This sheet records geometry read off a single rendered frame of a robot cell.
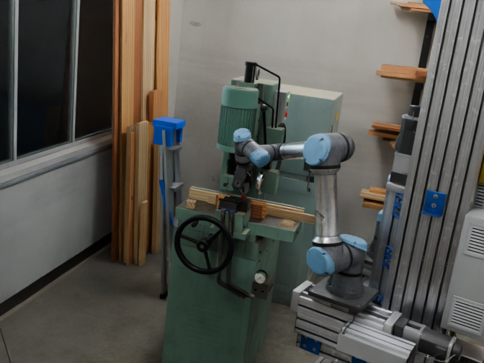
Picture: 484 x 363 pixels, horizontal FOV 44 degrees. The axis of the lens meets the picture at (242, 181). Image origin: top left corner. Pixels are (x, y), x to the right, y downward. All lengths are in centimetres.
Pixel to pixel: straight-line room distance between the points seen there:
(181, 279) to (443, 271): 130
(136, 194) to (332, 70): 197
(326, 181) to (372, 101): 293
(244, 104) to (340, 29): 241
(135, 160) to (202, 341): 158
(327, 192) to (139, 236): 240
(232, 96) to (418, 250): 110
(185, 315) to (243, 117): 106
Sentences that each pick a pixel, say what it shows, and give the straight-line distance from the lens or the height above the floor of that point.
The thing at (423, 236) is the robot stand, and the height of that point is 109.
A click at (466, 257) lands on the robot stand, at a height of 107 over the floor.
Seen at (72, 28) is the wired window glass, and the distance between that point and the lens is 404.
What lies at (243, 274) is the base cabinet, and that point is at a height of 63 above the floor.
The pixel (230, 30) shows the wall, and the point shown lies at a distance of 534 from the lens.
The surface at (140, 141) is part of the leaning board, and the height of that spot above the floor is 91.
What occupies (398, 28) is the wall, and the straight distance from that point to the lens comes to 511.
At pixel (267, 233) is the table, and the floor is 86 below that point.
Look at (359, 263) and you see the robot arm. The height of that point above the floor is 96.
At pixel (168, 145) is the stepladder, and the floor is 102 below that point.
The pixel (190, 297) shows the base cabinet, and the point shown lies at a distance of 311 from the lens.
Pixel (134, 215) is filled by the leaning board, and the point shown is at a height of 37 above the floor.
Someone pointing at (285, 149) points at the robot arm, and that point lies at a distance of 257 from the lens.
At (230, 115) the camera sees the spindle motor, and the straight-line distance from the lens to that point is 287.
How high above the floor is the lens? 185
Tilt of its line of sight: 16 degrees down
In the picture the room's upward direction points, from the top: 7 degrees clockwise
